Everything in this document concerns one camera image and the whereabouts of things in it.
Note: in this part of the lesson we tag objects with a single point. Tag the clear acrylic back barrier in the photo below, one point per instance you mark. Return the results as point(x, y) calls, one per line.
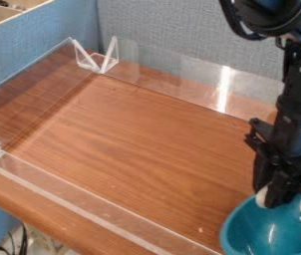
point(213, 86)

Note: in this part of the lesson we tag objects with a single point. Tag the wooden shelf box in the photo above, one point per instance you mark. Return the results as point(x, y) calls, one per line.
point(13, 8)

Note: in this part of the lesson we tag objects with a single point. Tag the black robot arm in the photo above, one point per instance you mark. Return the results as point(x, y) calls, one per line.
point(257, 20)

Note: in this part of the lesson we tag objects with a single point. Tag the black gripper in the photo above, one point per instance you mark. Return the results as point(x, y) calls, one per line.
point(277, 163)

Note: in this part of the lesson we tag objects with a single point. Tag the clear acrylic front barrier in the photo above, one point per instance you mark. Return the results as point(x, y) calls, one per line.
point(154, 237)

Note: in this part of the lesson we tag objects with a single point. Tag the blue plastic bowl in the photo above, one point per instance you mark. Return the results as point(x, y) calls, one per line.
point(259, 231)

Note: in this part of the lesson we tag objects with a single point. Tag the clear acrylic barrier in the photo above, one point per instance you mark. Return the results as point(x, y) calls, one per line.
point(213, 86)
point(154, 237)

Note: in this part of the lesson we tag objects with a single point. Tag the clear acrylic corner bracket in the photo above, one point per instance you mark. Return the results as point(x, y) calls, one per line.
point(95, 62)

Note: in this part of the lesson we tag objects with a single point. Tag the white brown toy mushroom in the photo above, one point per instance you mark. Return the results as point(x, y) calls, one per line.
point(261, 197)

